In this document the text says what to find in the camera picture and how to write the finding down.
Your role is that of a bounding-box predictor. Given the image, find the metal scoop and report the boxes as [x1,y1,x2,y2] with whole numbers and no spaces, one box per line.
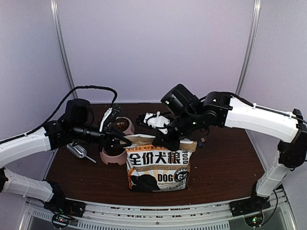
[66,142,96,163]

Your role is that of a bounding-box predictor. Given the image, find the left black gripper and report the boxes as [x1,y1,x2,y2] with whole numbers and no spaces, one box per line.
[71,122,131,152]

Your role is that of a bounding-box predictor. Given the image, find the left aluminium frame post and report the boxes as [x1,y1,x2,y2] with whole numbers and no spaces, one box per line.
[50,0,75,90]

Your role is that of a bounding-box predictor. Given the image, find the aluminium frame post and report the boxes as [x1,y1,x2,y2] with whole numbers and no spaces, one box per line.
[50,0,75,90]
[236,0,262,95]

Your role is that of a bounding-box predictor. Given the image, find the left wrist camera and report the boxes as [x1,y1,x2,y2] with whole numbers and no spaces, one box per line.
[99,105,122,132]

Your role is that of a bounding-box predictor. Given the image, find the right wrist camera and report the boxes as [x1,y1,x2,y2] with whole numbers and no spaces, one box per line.
[136,111,170,135]

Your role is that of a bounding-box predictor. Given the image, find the front aluminium rail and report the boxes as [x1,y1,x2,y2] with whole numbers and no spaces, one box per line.
[24,196,292,230]

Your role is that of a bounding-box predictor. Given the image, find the steel bowl insert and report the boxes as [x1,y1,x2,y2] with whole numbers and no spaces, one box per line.
[113,117,131,132]

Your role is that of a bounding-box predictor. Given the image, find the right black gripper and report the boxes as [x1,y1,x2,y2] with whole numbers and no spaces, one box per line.
[152,110,201,151]

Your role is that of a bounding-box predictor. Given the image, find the right aluminium frame post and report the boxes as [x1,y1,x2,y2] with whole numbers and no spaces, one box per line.
[236,0,262,95]

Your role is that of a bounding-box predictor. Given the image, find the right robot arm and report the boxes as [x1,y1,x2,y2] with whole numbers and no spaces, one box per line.
[146,84,307,212]

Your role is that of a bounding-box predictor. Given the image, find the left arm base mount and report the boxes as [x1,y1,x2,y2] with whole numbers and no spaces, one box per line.
[43,182,85,229]

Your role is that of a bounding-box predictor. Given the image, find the pink double pet bowl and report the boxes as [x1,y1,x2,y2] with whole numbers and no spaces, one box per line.
[100,117,135,165]

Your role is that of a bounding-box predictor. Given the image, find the left black braided cable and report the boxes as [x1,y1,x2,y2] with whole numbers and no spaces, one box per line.
[0,85,118,144]

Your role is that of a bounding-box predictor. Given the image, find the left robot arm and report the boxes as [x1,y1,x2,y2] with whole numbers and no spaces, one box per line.
[0,99,132,213]

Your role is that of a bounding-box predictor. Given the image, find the dog food bag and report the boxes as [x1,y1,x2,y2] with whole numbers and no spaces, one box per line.
[125,134,197,192]

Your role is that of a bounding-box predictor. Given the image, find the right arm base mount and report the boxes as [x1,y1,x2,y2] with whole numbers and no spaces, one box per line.
[229,184,271,228]

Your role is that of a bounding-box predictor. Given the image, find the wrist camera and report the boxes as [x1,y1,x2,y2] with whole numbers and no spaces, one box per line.
[136,111,170,135]
[99,105,122,132]

